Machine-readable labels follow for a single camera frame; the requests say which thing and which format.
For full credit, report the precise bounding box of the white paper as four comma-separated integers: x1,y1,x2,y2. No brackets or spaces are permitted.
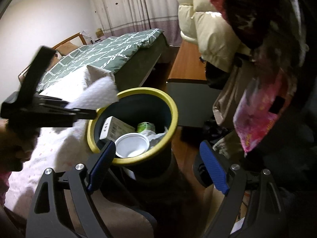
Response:
142,127,168,149

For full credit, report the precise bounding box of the wooden desk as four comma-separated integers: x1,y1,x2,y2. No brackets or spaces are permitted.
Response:
167,40,207,84

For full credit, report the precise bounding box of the white cardboard box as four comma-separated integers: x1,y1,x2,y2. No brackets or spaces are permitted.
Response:
99,116,135,142

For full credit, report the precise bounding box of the left hand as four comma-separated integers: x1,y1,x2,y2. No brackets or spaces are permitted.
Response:
1,119,40,173

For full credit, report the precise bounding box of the white floral bed sheet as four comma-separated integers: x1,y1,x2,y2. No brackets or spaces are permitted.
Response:
4,64,117,212

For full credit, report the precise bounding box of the wooden headboard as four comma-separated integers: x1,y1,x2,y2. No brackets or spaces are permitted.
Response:
17,32,88,83

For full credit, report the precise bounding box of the cream puffer jacket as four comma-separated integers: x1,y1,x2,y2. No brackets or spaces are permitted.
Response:
178,0,241,73

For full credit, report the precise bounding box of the yellow rimmed dark trash bin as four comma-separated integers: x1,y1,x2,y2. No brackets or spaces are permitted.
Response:
87,88,178,167

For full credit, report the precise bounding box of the white plastic cup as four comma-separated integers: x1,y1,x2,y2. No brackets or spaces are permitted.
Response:
115,133,150,158

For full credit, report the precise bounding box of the green patterned quilt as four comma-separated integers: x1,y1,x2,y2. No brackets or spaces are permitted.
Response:
36,29,167,92

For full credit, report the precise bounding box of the brown pillow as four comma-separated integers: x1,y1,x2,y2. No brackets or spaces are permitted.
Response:
56,41,78,56

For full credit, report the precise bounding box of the striped curtain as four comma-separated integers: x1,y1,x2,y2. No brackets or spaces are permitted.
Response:
90,0,182,46

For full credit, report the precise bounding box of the beige bag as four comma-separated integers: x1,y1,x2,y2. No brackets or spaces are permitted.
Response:
213,61,253,129

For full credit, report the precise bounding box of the white tissue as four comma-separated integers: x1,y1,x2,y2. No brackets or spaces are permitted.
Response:
66,75,119,110

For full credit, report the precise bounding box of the pink floral scarf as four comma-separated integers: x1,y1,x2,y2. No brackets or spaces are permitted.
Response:
233,70,296,154

